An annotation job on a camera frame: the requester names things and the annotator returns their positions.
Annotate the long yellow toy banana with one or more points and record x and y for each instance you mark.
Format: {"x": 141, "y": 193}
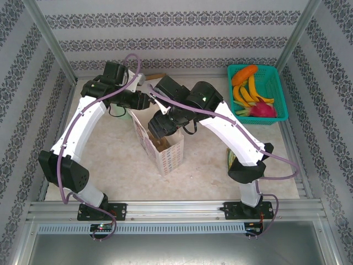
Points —
{"x": 253, "y": 88}

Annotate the brown cardboard box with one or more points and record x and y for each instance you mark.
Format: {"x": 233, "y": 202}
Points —
{"x": 157, "y": 75}

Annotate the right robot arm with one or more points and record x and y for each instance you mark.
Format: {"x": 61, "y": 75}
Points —
{"x": 234, "y": 138}

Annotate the pink toy dragon fruit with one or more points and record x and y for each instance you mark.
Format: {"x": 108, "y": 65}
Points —
{"x": 262, "y": 110}

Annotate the aluminium frame post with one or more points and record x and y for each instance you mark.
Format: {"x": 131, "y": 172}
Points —
{"x": 299, "y": 33}
{"x": 47, "y": 36}

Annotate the short yellow toy banana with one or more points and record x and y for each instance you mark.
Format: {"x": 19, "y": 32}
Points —
{"x": 237, "y": 95}
{"x": 245, "y": 96}

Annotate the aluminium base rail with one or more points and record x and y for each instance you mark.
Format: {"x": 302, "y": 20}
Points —
{"x": 171, "y": 209}

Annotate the green toy vegetable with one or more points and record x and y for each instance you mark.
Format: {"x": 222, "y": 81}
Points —
{"x": 238, "y": 102}

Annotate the orange toy fruit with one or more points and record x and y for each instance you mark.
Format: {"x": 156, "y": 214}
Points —
{"x": 244, "y": 74}

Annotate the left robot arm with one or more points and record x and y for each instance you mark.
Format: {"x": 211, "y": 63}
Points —
{"x": 82, "y": 124}

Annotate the grey metal shelf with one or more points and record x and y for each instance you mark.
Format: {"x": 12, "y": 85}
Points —
{"x": 176, "y": 251}

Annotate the teal plastic basket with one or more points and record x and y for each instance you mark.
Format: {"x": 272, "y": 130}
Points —
{"x": 275, "y": 82}

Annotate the white printed paper bag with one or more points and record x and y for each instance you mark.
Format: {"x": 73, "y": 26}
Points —
{"x": 168, "y": 160}

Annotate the green yellow candy bag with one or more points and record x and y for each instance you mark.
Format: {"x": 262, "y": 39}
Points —
{"x": 230, "y": 158}

